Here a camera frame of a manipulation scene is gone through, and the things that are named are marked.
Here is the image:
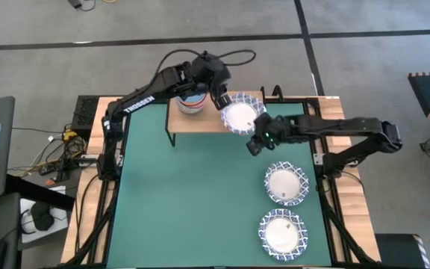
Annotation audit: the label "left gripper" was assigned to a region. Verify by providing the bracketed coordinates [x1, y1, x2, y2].
[188, 53, 233, 111]

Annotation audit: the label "blue patterned paper plate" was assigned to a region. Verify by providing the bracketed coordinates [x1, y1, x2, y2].
[263, 161, 310, 208]
[258, 208, 309, 262]
[220, 92, 268, 137]

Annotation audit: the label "light blue bowl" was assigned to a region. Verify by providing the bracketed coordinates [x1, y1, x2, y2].
[177, 93, 208, 108]

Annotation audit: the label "red patterned bowl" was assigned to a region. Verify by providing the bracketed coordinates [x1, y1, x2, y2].
[177, 100, 205, 115]

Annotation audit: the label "wooden shelf with black legs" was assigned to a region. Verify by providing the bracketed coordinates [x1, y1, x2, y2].
[164, 86, 269, 147]

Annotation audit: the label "green table mat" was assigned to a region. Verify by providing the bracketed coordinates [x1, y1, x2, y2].
[105, 102, 334, 268]

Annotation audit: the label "black perforated box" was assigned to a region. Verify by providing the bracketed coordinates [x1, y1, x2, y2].
[71, 95, 102, 131]

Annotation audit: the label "black box with striped corner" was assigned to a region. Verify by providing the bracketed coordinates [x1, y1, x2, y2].
[374, 233, 430, 269]

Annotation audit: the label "black bar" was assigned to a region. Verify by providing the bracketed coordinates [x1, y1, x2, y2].
[4, 174, 76, 211]

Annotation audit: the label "white paper sheet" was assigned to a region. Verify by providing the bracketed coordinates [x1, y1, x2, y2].
[19, 185, 69, 244]

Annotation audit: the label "black headphones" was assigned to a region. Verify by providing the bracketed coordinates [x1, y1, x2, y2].
[31, 201, 56, 232]

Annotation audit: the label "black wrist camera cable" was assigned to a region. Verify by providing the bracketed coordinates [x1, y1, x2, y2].
[155, 48, 257, 75]

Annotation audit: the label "black metal table frame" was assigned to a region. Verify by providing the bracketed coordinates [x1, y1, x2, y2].
[63, 95, 380, 269]

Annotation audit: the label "black cable bundle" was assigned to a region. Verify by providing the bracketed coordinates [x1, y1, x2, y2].
[7, 125, 99, 180]

